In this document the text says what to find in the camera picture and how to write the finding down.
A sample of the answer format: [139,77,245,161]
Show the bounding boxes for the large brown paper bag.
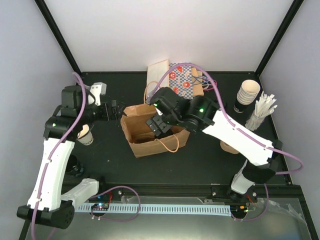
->
[120,103,190,158]

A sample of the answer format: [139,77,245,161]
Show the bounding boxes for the brown pulp cup carrier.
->
[132,133,155,144]

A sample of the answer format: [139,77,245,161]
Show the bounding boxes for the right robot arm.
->
[145,87,278,202]

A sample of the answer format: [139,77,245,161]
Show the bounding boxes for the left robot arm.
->
[16,82,109,229]

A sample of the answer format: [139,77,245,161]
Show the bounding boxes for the blue checkered paper bag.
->
[168,65,194,100]

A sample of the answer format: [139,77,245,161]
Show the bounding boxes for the single paper cup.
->
[76,124,94,146]

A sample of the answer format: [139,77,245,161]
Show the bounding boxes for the flat brown paper bags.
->
[191,67,204,97]

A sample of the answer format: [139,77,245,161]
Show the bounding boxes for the stack of paper cups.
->
[233,79,261,113]

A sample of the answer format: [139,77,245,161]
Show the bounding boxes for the glass of white stirrers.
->
[245,91,278,131]

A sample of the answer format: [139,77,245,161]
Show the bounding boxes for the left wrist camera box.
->
[88,82,107,106]

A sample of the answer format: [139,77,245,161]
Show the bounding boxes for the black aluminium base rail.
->
[99,183,230,197]

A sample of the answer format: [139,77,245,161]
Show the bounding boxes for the white slotted cable duct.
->
[75,202,231,217]

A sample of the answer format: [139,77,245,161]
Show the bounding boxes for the black left frame post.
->
[34,0,82,75]

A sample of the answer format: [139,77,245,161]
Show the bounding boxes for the black frame post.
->
[34,0,82,75]
[255,0,304,77]

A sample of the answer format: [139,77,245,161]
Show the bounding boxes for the black right frame post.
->
[255,0,304,77]

